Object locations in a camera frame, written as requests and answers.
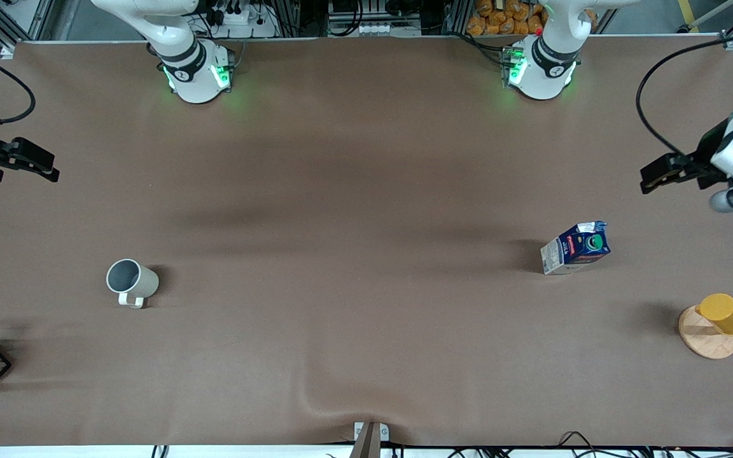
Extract yellow cup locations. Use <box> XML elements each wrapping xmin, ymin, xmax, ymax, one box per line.
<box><xmin>695</xmin><ymin>293</ymin><xmax>733</xmax><ymax>336</ymax></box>

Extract white power strip with plugs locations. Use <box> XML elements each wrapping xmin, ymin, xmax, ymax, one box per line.
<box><xmin>204</xmin><ymin>0</ymin><xmax>279</xmax><ymax>38</ymax></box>

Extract long white power strip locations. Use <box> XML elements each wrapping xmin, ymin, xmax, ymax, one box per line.
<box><xmin>359</xmin><ymin>22</ymin><xmax>422</xmax><ymax>36</ymax></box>

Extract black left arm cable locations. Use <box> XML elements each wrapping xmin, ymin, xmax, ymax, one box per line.
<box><xmin>636</xmin><ymin>35</ymin><xmax>733</xmax><ymax>157</ymax></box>

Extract gray camera mount bracket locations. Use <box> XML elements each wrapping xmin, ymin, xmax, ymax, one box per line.
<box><xmin>349</xmin><ymin>421</ymin><xmax>390</xmax><ymax>458</ymax></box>

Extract white mug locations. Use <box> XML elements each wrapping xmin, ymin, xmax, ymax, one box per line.
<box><xmin>106</xmin><ymin>258</ymin><xmax>160</xmax><ymax>310</ymax></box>

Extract blue milk carton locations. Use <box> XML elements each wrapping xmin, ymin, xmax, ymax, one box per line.
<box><xmin>540</xmin><ymin>221</ymin><xmax>611</xmax><ymax>275</ymax></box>

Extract wooden mug stand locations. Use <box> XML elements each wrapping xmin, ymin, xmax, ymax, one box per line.
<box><xmin>678</xmin><ymin>304</ymin><xmax>733</xmax><ymax>360</ymax></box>

